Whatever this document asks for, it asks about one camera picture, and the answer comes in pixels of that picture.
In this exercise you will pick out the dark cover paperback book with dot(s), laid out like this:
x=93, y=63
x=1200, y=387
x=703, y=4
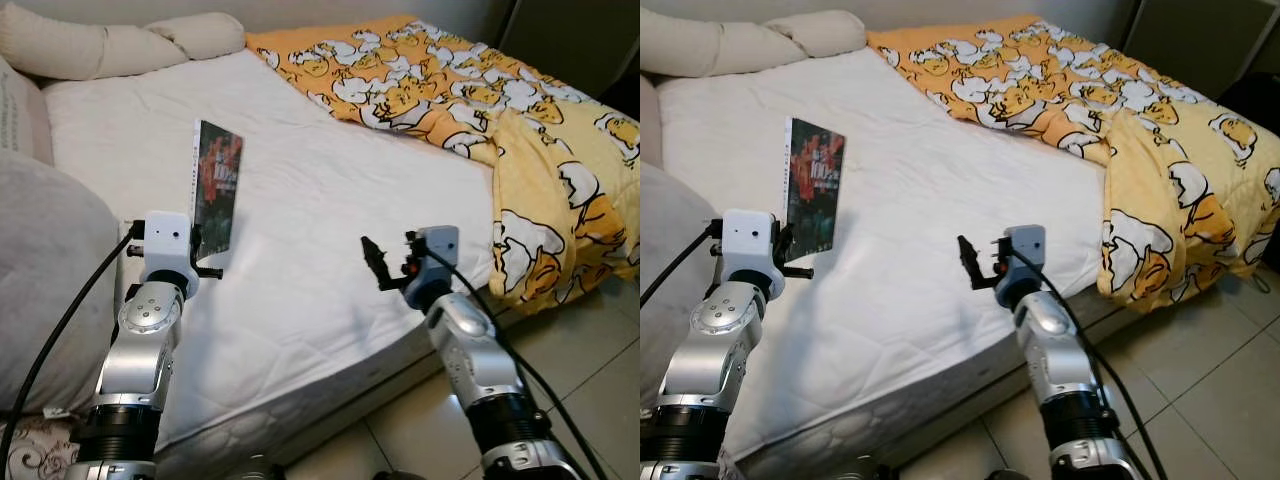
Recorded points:
x=218, y=190
x=815, y=190

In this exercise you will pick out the grey fleece pillow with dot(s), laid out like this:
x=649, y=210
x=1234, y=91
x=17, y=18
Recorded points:
x=665, y=280
x=50, y=260

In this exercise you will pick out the orange egg cartoon duvet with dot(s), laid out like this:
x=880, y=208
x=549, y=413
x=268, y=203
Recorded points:
x=450, y=90
x=1060, y=90

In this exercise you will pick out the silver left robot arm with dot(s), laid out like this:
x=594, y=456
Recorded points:
x=725, y=330
x=150, y=330

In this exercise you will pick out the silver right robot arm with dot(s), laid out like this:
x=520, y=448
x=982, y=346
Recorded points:
x=1055, y=340
x=470, y=340

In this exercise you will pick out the white quilted mattress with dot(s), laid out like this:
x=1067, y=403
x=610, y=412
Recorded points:
x=930, y=200
x=320, y=200

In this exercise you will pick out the scroll patterned pale pillow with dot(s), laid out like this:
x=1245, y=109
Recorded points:
x=20, y=110
x=648, y=120

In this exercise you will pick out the grey left robot leg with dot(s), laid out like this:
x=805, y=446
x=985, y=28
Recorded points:
x=860, y=471
x=255, y=470

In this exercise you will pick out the cream roll pillow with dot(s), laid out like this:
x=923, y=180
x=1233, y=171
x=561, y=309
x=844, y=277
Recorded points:
x=100, y=48
x=720, y=45

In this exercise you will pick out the dark cabinet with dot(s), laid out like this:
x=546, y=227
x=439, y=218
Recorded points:
x=1190, y=40
x=570, y=40

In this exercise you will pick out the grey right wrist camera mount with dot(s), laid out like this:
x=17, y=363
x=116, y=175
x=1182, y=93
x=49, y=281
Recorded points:
x=1028, y=245
x=440, y=245

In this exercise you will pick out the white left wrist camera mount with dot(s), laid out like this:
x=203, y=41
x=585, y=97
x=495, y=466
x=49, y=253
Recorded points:
x=165, y=250
x=748, y=245

